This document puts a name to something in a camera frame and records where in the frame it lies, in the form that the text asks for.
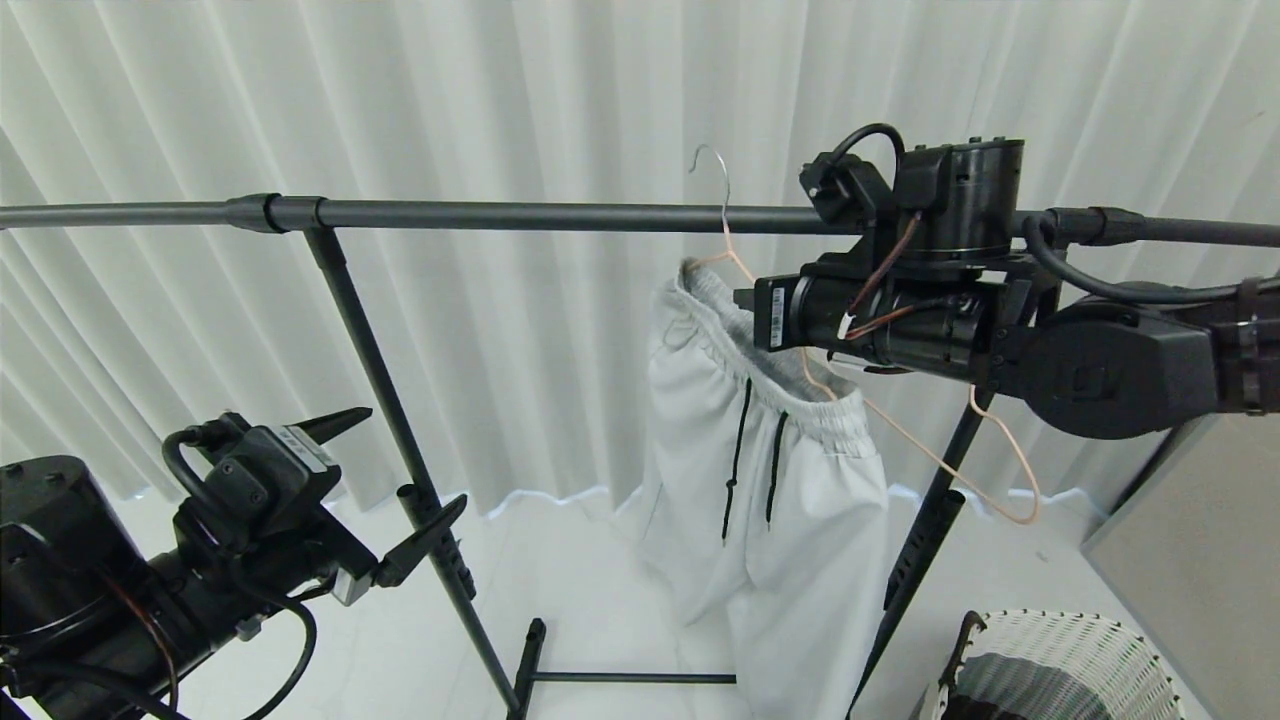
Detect white laundry basket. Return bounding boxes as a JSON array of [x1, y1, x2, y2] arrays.
[[915, 610, 1186, 720]]

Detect pink clothes hanger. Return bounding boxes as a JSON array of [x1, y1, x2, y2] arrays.
[[688, 145, 841, 403], [825, 355, 1043, 528]]

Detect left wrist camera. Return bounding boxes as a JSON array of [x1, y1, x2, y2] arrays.
[[162, 410, 343, 551]]

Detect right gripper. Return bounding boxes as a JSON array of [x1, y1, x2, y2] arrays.
[[752, 268, 1004, 377]]

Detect black clothes rack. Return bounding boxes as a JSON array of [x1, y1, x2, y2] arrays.
[[0, 193, 1280, 720]]

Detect white curtain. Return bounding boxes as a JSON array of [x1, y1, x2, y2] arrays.
[[0, 0, 1280, 516]]

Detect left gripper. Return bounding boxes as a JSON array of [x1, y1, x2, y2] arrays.
[[148, 406, 470, 663]]

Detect pale grey shorts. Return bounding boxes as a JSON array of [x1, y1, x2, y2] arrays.
[[612, 258, 891, 720]]

